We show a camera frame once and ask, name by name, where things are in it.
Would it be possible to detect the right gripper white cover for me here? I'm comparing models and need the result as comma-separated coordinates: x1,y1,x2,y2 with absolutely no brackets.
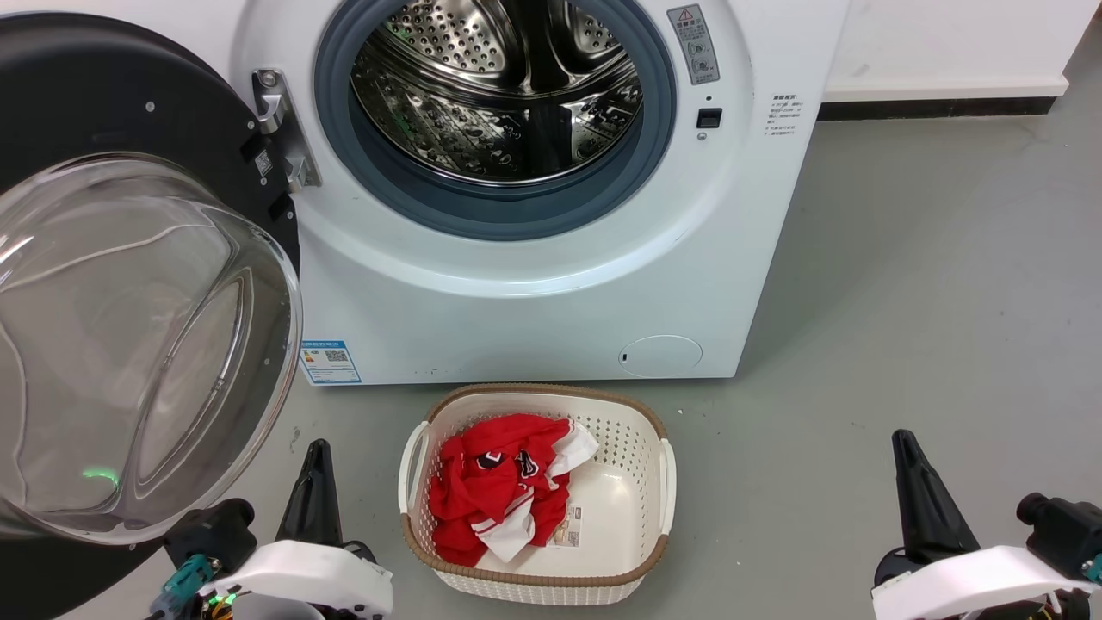
870,429,1101,620

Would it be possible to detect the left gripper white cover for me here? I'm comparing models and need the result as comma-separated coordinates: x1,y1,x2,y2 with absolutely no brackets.
196,438,394,620

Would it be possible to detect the black round washer door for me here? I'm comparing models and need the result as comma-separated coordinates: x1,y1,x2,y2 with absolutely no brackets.
0,12,304,620

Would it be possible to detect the white front-load washing machine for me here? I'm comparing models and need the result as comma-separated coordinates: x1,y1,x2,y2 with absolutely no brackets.
226,0,852,386

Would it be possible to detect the metal door hinge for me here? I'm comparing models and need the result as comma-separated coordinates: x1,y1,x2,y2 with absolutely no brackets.
251,68,323,194

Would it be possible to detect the blue energy label sticker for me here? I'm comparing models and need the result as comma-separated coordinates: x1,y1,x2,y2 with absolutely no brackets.
299,339,363,386

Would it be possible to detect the red and white garment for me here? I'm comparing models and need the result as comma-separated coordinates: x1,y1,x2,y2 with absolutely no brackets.
427,413,600,568

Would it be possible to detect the paper label with barcode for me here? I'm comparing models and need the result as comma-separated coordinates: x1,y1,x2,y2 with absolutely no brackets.
550,505,587,549

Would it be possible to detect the white plastic laundry basket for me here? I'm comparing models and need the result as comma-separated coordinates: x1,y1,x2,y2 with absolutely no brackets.
398,383,678,607

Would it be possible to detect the round white filter cover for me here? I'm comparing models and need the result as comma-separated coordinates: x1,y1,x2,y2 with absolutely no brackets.
618,334,703,379

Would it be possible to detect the small black text sticker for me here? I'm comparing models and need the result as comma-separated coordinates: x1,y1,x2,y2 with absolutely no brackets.
768,92,801,140

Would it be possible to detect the perforated steel washer drum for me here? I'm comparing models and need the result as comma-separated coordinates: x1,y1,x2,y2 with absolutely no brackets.
350,0,645,186

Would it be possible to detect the grey warning sticker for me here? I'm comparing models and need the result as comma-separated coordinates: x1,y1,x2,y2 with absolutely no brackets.
666,3,721,86

